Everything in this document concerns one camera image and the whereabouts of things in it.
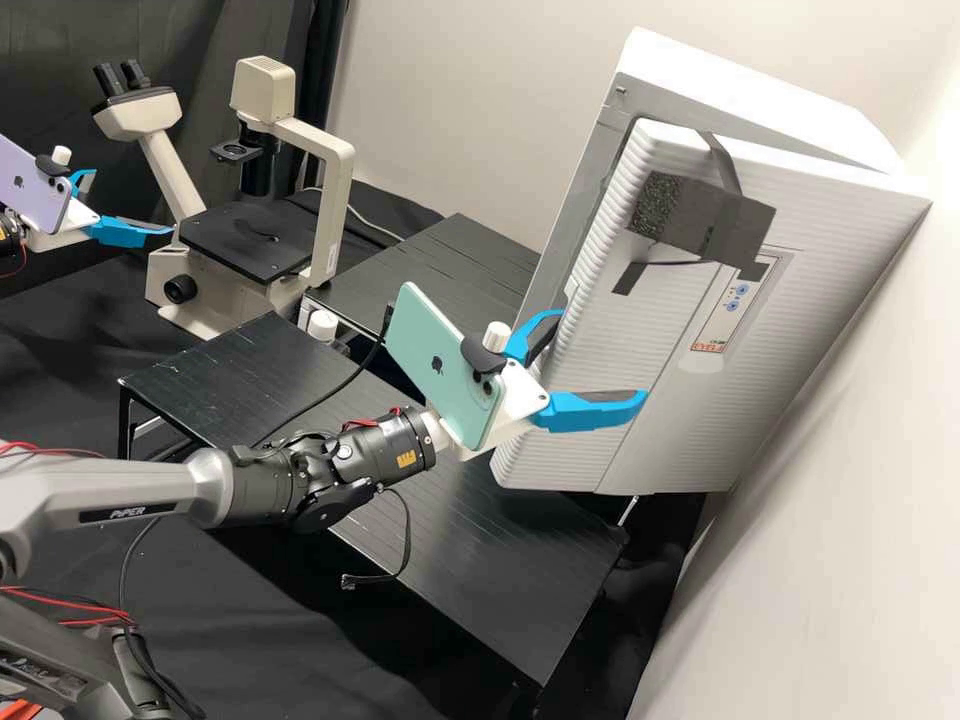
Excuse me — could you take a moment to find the left wrist camera phone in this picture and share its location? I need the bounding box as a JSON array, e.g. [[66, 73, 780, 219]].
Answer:
[[0, 133, 76, 235]]

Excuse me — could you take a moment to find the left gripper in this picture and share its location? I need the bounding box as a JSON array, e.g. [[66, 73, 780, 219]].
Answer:
[[25, 167, 178, 253]]

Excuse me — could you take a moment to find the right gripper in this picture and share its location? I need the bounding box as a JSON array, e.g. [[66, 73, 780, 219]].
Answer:
[[440, 307, 649, 462]]

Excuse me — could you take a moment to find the black platform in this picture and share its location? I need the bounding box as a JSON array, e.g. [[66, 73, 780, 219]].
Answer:
[[302, 212, 543, 358], [118, 309, 628, 688]]

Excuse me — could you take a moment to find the cream microscope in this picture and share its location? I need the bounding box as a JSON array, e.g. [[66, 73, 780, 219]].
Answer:
[[91, 58, 358, 343]]

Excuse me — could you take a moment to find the black cable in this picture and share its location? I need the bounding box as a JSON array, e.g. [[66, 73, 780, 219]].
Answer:
[[299, 302, 397, 421], [341, 487, 412, 590]]

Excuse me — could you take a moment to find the incubator door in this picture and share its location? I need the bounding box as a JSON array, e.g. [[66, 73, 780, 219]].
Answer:
[[488, 116, 935, 498]]

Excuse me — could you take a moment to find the wrist camera phone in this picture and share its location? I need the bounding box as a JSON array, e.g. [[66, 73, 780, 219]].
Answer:
[[384, 281, 520, 453], [0, 133, 76, 235]]

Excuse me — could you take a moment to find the right wrist camera phone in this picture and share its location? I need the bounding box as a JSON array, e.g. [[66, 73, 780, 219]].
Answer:
[[384, 281, 520, 453]]

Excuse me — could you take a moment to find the white incubator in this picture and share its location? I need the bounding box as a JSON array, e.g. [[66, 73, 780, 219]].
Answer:
[[521, 26, 935, 331]]

